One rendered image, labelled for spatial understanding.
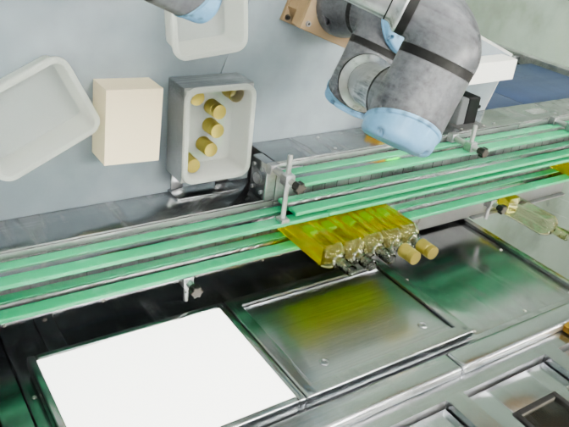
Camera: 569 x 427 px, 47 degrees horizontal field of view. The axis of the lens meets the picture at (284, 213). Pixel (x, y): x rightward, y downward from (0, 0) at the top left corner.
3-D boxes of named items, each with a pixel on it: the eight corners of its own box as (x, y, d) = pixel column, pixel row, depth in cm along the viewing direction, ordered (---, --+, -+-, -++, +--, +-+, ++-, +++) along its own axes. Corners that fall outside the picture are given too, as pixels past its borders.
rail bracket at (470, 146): (443, 141, 183) (479, 159, 174) (449, 115, 180) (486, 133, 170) (453, 139, 185) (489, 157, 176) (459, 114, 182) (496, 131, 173)
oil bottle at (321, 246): (276, 230, 162) (327, 274, 147) (278, 209, 160) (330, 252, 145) (295, 224, 165) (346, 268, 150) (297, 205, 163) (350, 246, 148)
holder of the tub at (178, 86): (165, 191, 155) (179, 205, 149) (168, 77, 142) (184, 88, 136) (229, 180, 164) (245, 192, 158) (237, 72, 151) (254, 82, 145)
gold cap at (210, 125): (201, 118, 149) (211, 124, 146) (216, 116, 151) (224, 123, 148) (201, 132, 151) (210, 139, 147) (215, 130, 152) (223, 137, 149)
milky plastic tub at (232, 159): (166, 171, 152) (182, 186, 146) (168, 77, 141) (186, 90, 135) (231, 161, 161) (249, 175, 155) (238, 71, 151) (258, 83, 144)
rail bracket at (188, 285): (162, 284, 151) (188, 316, 141) (162, 258, 147) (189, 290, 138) (178, 280, 153) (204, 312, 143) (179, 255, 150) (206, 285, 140)
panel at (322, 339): (26, 368, 128) (84, 500, 104) (25, 357, 126) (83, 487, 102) (376, 266, 175) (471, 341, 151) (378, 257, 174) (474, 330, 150)
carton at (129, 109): (91, 152, 140) (104, 165, 135) (93, 79, 133) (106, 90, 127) (145, 146, 146) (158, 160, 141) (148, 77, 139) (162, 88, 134)
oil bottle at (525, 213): (490, 207, 212) (559, 246, 193) (495, 191, 209) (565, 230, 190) (502, 204, 214) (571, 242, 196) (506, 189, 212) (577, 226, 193)
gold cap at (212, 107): (204, 98, 147) (212, 105, 144) (218, 97, 149) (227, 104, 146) (203, 113, 149) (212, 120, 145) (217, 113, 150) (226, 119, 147)
